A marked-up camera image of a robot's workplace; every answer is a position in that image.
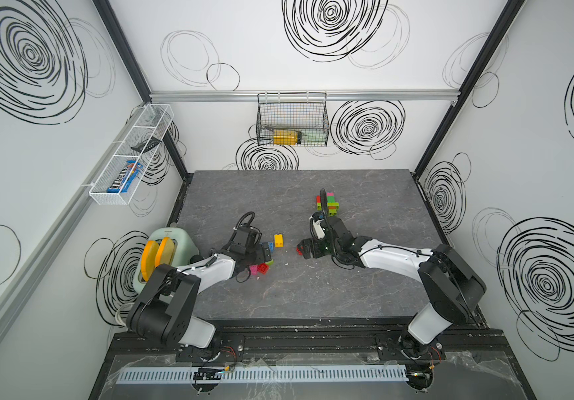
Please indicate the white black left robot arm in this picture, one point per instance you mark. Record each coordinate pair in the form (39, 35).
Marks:
(172, 274)

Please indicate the white slotted cable duct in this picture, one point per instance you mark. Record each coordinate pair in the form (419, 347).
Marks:
(266, 374)

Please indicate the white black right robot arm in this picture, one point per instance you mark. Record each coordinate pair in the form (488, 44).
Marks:
(452, 287)

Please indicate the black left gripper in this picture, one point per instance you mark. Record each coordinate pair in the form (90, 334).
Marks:
(261, 257)

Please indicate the lime green long lego brick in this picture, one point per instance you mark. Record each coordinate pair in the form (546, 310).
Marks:
(331, 206)

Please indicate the yellow toast slice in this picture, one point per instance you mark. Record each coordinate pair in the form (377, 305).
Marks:
(166, 252)
(148, 259)

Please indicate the yellow lego brick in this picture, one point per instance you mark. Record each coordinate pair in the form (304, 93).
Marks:
(279, 240)

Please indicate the red lego brick front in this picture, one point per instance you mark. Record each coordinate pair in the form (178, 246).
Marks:
(263, 268)

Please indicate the aluminium wall rail back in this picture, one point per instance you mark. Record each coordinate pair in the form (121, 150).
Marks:
(213, 96)

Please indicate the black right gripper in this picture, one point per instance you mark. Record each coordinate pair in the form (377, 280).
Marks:
(314, 242)

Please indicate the black corner frame post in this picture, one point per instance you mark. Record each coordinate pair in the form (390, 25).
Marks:
(489, 48)
(117, 35)

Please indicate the yellow toast slice left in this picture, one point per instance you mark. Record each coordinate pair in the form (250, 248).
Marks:
(148, 259)

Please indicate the mint green toaster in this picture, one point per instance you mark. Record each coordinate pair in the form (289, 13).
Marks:
(186, 250)

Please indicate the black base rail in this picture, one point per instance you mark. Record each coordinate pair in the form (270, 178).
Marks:
(237, 338)

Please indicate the yellow toast slice right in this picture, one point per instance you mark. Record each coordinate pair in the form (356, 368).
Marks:
(166, 252)

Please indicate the green item in basket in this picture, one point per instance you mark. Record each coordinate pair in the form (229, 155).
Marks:
(314, 137)

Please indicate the black corner frame post left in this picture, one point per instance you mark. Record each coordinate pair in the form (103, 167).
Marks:
(117, 35)

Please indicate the black corner frame post right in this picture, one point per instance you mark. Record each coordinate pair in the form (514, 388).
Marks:
(489, 48)

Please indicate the aluminium wall rail left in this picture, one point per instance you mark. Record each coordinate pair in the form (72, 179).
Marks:
(30, 268)

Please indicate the black wire wall basket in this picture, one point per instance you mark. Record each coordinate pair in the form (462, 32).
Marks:
(290, 115)

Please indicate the black remote control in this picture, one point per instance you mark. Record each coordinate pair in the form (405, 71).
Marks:
(146, 145)

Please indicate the white wire shelf basket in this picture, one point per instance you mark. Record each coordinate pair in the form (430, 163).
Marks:
(147, 121)

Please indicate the aluminium wall rail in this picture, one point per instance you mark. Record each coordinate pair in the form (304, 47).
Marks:
(213, 96)
(30, 268)

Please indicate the blue candy packet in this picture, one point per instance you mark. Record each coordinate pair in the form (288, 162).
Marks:
(125, 177)

